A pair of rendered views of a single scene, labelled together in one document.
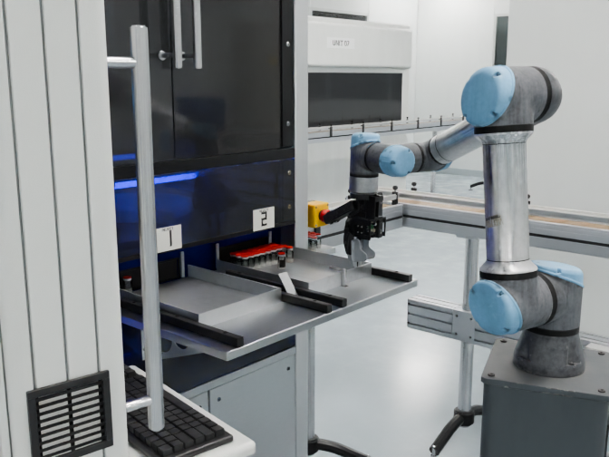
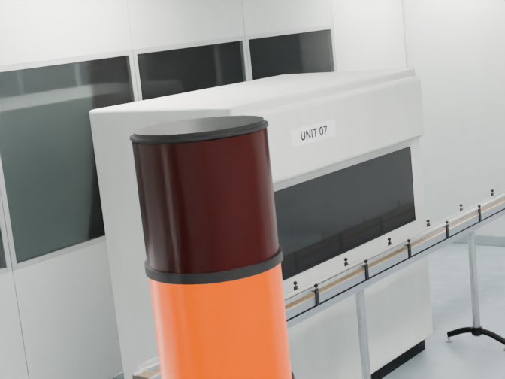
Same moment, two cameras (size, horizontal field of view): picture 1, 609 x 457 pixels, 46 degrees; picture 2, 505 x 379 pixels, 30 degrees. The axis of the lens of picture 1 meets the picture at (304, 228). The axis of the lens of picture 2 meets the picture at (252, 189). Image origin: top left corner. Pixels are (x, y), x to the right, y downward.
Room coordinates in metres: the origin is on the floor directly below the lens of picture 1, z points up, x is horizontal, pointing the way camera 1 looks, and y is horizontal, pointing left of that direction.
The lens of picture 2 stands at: (1.81, 0.11, 2.39)
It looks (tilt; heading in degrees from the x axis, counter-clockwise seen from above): 10 degrees down; 359
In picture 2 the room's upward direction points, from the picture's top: 6 degrees counter-clockwise
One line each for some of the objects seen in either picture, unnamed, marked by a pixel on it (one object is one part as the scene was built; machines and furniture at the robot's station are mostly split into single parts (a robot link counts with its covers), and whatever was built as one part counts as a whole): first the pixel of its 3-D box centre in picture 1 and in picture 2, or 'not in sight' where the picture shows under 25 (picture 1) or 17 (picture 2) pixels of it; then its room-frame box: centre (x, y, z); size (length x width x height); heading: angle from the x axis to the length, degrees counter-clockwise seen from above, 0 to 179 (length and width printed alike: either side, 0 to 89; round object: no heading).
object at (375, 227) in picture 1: (364, 215); not in sight; (1.86, -0.16, 1.06); 0.09 x 0.08 x 0.12; 49
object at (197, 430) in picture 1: (140, 406); not in sight; (1.24, 0.30, 0.82); 0.40 x 0.14 x 0.02; 40
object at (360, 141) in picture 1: (365, 154); not in sight; (1.86, -0.16, 1.22); 0.09 x 0.08 x 0.11; 32
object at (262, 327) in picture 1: (263, 294); not in sight; (1.77, 0.10, 0.87); 0.70 x 0.48 x 0.02; 139
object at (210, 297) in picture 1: (193, 293); not in sight; (1.69, 0.27, 0.90); 0.34 x 0.26 x 0.04; 49
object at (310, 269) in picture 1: (293, 267); not in sight; (1.93, 0.03, 0.90); 0.34 x 0.26 x 0.04; 48
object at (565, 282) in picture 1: (551, 292); not in sight; (1.50, -0.53, 0.96); 0.13 x 0.12 x 0.14; 122
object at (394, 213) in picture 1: (334, 218); not in sight; (2.52, -0.11, 0.92); 0.69 x 0.16 x 0.16; 139
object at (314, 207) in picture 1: (313, 213); not in sight; (2.21, -0.03, 0.99); 0.08 x 0.07 x 0.07; 49
